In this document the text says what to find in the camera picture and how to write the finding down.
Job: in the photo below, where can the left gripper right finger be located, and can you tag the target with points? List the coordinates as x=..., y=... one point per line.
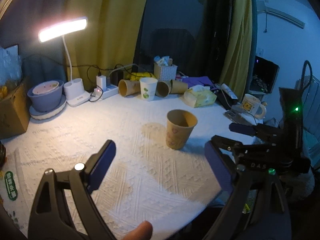
x=236, y=183

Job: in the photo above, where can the white lattice basket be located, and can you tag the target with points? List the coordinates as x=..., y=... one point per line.
x=165, y=73

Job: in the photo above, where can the white tablecloth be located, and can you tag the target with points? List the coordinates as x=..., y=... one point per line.
x=146, y=180

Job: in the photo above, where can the black pouch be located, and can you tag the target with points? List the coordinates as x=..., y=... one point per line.
x=225, y=100

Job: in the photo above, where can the white power strip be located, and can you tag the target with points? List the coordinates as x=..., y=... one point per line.
x=111, y=90

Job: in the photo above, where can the white bear mug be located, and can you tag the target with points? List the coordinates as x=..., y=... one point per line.
x=253, y=106

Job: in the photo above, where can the white plate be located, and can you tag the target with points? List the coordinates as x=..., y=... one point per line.
x=48, y=114

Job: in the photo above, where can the yellow curtain left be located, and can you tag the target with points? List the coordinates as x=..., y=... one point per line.
x=109, y=39

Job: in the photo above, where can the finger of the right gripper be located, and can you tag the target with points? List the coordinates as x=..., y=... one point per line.
x=230, y=144
x=261, y=131

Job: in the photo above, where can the green label sticker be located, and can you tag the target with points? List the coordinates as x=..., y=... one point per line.
x=10, y=186

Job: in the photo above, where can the clear plastic bag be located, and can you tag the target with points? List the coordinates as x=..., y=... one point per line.
x=11, y=70

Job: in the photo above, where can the white tube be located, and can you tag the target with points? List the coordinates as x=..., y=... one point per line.
x=227, y=90

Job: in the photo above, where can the white paper cup green print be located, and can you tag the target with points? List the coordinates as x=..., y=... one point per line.
x=148, y=87

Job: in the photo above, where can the brown patterned paper cup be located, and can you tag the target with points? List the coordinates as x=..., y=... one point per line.
x=180, y=124

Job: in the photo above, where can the white charger plug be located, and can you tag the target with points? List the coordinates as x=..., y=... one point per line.
x=101, y=82

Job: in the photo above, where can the brown paper cup lying right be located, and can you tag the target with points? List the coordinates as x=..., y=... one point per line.
x=178, y=87

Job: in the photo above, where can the brown paper cup lying middle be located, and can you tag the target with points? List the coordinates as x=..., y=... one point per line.
x=163, y=88

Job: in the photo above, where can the brown paper cup lying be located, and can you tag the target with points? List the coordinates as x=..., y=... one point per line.
x=178, y=87
x=128, y=87
x=163, y=88

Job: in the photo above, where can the yellow curtain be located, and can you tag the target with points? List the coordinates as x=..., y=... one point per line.
x=109, y=39
x=235, y=68

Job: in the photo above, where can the brown paper cup lying left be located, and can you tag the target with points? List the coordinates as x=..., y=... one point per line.
x=128, y=87

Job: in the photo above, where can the yellow curtain right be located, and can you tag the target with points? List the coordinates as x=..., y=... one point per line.
x=235, y=68

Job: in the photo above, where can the operator thumb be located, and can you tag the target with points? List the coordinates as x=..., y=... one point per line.
x=142, y=232

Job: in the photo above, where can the yellow tissue pack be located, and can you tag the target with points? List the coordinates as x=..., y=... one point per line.
x=199, y=96

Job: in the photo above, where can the yellow bag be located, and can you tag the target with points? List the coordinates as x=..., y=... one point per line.
x=137, y=76

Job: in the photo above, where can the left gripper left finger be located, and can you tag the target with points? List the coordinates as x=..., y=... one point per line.
x=50, y=217

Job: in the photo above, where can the cardboard box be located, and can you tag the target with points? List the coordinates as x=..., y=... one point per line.
x=14, y=117

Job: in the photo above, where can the smartphone in clear case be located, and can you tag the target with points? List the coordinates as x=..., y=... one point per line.
x=235, y=117

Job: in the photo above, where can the black charger plug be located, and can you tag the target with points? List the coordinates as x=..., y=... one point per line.
x=116, y=76

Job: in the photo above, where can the purple bowl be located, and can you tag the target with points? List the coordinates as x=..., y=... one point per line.
x=46, y=96

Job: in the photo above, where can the white desk lamp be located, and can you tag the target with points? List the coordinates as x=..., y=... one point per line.
x=74, y=88

